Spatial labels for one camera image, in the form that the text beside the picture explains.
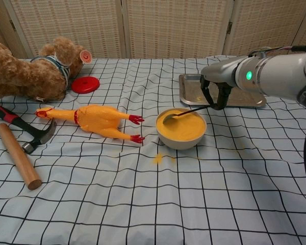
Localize spilled yellow powder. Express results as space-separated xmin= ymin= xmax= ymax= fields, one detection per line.
xmin=152 ymin=153 xmax=176 ymax=165

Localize brown teddy bear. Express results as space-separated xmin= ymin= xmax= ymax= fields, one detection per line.
xmin=0 ymin=36 xmax=92 ymax=102

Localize metal tray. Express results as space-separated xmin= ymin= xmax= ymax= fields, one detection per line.
xmin=178 ymin=73 xmax=267 ymax=108

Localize yellow rubber chicken toy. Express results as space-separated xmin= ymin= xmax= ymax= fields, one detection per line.
xmin=35 ymin=104 xmax=145 ymax=144

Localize beige folding screen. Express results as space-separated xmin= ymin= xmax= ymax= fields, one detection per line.
xmin=0 ymin=0 xmax=306 ymax=60

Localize dark metal spoon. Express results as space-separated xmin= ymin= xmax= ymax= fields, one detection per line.
xmin=163 ymin=105 xmax=213 ymax=125

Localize red black claw hammer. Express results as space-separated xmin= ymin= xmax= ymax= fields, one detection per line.
xmin=0 ymin=99 xmax=58 ymax=155

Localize thin forearm wire bundle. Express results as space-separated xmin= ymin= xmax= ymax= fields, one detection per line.
xmin=248 ymin=43 xmax=306 ymax=57

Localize red plastic disc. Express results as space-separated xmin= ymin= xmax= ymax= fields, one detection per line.
xmin=71 ymin=76 xmax=101 ymax=94

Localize wooden rolling pin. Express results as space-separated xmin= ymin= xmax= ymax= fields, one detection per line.
xmin=0 ymin=123 xmax=42 ymax=190

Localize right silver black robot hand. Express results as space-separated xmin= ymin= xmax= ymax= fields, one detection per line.
xmin=200 ymin=56 xmax=242 ymax=111

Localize blue checkered tablecloth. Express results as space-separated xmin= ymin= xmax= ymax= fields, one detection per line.
xmin=0 ymin=58 xmax=306 ymax=245

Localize bowl of yellow powder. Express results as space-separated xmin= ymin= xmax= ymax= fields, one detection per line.
xmin=156 ymin=107 xmax=207 ymax=151

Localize round red white tag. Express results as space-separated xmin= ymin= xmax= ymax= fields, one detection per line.
xmin=79 ymin=50 xmax=92 ymax=64

